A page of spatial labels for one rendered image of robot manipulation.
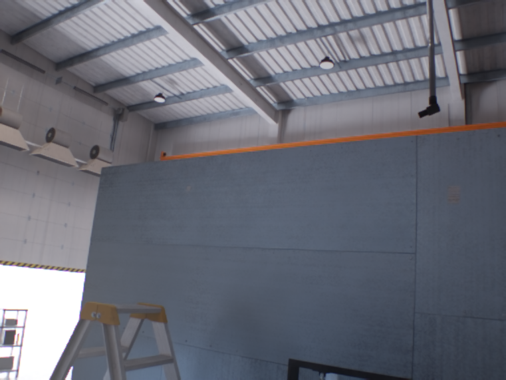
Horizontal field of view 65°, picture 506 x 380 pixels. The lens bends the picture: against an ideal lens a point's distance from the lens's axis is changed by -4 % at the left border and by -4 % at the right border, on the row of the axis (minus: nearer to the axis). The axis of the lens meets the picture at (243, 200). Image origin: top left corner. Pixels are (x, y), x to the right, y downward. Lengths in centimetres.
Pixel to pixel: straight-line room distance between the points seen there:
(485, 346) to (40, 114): 1189
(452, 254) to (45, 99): 1183
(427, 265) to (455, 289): 15
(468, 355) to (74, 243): 1187
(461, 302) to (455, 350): 19
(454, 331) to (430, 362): 16
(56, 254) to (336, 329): 1110
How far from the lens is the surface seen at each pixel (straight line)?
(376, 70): 1107
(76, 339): 195
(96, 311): 183
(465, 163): 201
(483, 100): 1140
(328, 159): 216
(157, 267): 263
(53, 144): 1178
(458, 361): 194
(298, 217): 214
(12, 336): 1027
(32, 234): 1221
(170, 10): 947
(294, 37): 988
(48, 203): 1246
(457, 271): 193
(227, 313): 230
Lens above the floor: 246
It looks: 11 degrees up
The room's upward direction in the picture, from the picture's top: 5 degrees clockwise
